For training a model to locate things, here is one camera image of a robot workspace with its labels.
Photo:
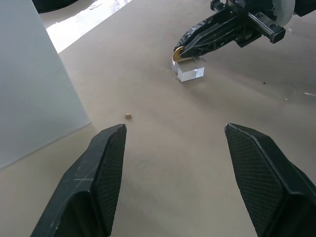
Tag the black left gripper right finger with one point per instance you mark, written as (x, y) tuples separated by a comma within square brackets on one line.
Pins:
[(266, 182)]

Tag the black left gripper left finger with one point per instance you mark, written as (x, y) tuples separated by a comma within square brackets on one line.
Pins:
[(81, 187)]

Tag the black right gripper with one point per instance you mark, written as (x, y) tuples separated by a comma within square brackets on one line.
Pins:
[(259, 18)]

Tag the white box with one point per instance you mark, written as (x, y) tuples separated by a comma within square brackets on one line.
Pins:
[(29, 86)]

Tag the clear acrylic block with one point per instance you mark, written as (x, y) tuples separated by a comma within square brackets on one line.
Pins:
[(190, 73)]

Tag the small gold crumb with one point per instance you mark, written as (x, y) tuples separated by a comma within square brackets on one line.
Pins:
[(128, 116)]

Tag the dark round object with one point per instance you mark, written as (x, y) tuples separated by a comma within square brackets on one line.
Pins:
[(51, 5)]

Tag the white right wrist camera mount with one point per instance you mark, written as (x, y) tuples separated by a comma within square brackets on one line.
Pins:
[(284, 12)]

